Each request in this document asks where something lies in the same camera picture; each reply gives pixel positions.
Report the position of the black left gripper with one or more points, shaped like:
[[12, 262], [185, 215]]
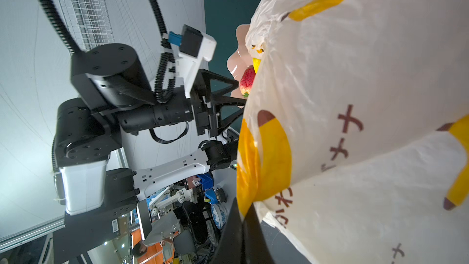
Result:
[[207, 105]]

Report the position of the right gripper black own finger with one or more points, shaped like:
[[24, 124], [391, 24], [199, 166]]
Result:
[[242, 241]]

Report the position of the yellow banana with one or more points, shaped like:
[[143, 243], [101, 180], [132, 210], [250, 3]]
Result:
[[256, 64]]

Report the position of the cream banana print plastic bag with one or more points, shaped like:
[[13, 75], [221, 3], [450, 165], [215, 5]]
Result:
[[355, 136]]

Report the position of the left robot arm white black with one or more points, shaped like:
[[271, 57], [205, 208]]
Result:
[[116, 97]]

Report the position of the pink wavy fruit plate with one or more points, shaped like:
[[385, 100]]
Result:
[[240, 60]]

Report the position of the green table mat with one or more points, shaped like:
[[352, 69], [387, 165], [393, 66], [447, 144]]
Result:
[[222, 19]]

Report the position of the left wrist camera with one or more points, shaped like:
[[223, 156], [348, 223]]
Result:
[[194, 47]]

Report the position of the white wire basket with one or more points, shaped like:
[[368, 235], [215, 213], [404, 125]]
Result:
[[88, 22]]

